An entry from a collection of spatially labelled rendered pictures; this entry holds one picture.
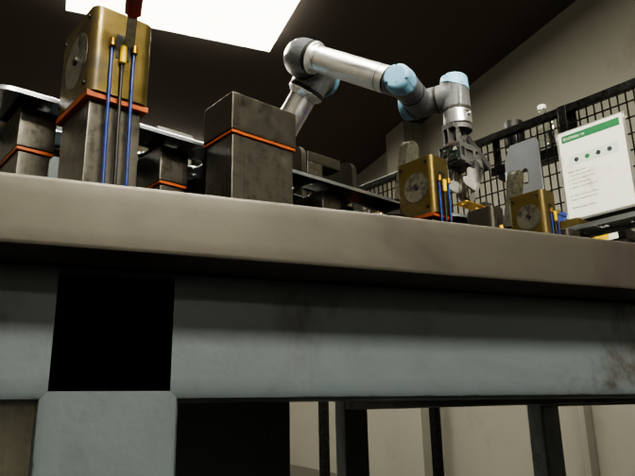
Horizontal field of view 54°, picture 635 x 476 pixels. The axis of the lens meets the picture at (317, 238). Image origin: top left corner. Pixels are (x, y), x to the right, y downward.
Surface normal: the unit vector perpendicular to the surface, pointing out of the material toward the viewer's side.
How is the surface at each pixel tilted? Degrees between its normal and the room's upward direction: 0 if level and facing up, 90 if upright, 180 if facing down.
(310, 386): 90
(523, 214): 90
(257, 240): 90
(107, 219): 90
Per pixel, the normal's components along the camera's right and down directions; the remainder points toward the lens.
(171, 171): 0.65, -0.22
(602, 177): -0.76, -0.16
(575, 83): -0.93, -0.08
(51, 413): 0.38, -0.25
